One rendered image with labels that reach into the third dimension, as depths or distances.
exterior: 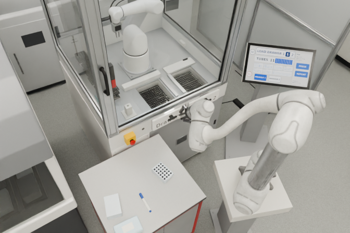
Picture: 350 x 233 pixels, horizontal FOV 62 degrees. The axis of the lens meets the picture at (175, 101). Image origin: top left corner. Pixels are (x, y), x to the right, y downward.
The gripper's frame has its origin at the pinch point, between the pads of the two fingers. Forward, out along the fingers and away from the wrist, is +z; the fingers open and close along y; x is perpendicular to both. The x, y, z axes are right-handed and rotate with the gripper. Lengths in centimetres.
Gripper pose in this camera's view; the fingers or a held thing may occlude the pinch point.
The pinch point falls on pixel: (180, 116)
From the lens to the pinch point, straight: 196.6
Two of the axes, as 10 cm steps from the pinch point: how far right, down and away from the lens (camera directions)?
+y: -4.2, -9.1, 0.1
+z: -3.6, 1.8, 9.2
